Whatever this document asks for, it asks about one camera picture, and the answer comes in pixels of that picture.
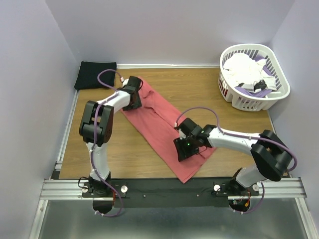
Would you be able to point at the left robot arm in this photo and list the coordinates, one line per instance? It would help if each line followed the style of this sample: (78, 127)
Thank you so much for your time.
(96, 129)

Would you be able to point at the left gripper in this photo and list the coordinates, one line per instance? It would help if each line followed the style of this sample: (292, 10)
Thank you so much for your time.
(137, 104)

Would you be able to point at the white laundry basket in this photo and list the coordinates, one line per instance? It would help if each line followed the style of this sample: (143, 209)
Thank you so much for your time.
(245, 102)

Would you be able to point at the folded black t shirt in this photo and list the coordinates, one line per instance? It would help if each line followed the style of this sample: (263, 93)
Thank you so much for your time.
(89, 71)

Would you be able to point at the red t shirt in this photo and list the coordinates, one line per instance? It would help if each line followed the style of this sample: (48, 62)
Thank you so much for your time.
(155, 120)

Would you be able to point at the aluminium rail frame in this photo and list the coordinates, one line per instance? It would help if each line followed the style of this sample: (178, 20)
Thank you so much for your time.
(68, 190)

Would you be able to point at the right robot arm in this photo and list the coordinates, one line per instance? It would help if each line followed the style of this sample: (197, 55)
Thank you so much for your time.
(270, 155)

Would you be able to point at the white garment in basket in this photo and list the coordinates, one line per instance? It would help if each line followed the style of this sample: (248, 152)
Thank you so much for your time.
(231, 68)

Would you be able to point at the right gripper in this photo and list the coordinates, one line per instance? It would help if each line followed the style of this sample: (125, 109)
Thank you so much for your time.
(179, 143)

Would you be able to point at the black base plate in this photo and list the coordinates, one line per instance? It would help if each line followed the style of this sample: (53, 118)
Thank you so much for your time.
(167, 193)

